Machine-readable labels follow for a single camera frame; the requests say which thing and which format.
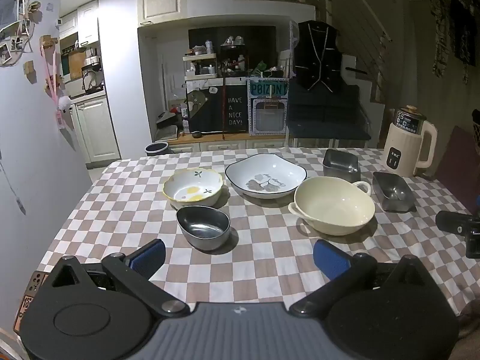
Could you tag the pink hanging ribbon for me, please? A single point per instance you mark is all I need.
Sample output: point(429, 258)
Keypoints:
point(50, 71)

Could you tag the oval stainless steel bowl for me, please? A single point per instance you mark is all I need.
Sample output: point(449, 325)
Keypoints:
point(202, 227)

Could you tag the windowed box with teal label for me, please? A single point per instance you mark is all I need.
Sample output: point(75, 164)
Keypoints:
point(268, 112)

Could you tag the coffee machine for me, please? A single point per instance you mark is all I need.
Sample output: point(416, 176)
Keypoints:
point(92, 71)

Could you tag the white fluffy ornament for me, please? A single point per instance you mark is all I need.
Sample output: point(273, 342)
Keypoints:
point(64, 103)

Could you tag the floral yellow-rimmed ceramic bowl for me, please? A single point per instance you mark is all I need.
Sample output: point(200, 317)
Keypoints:
point(191, 187)

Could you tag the cream electric kettle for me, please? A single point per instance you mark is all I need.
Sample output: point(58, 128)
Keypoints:
point(405, 150)

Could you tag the dark purple chair back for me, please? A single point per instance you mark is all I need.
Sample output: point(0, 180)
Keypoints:
point(457, 165)

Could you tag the white kitchen floor cabinet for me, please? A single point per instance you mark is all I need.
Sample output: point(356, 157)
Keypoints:
point(97, 131)

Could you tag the white shelf rack with bottles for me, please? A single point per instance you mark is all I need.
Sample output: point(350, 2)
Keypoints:
point(202, 62)

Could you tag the rectangular stainless steel container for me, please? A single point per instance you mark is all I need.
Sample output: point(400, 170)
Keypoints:
point(393, 191)

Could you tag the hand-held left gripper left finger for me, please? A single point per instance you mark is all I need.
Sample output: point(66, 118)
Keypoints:
point(148, 258)

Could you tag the square stainless steel container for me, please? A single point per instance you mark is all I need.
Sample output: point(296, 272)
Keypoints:
point(339, 165)

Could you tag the wall photo collage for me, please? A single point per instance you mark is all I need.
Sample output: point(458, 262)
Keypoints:
point(15, 30)

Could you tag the dark covered side table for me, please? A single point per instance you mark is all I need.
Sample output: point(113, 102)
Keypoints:
point(326, 112)

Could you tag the brown white checkered tablecloth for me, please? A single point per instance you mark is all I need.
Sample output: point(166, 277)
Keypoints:
point(262, 242)

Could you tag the dark hanging garment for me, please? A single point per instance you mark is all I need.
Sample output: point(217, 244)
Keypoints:
point(457, 30)

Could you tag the low white drawer cabinet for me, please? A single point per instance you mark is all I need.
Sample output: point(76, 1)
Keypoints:
point(225, 144)

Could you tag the black vest with white trim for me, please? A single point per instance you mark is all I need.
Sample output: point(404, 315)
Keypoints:
point(317, 56)

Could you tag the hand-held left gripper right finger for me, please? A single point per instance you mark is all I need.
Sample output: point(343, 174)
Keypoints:
point(330, 260)

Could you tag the dark round trash bin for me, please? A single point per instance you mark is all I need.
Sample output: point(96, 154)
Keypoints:
point(157, 149)

